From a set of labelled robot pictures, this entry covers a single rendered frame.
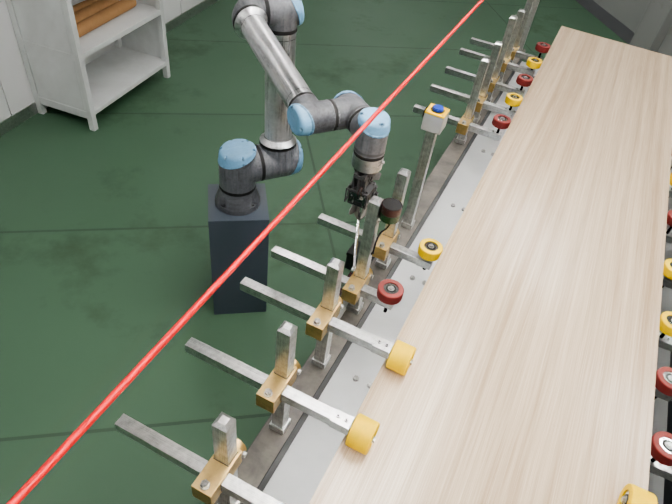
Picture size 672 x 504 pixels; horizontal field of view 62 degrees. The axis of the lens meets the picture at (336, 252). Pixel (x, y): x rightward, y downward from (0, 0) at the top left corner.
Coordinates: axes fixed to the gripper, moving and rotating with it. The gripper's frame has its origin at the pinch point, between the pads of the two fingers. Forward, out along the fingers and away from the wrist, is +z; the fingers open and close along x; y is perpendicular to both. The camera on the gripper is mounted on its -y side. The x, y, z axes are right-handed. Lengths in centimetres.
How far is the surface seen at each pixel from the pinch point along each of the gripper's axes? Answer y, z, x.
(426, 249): -6.8, 9.1, 22.6
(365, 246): 13.5, -0.6, 7.8
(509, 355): 21, 10, 58
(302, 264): 17.1, 13.9, -10.7
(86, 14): -131, 39, -249
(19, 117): -75, 93, -265
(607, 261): -37, 10, 79
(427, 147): -37.4, -8.6, 8.0
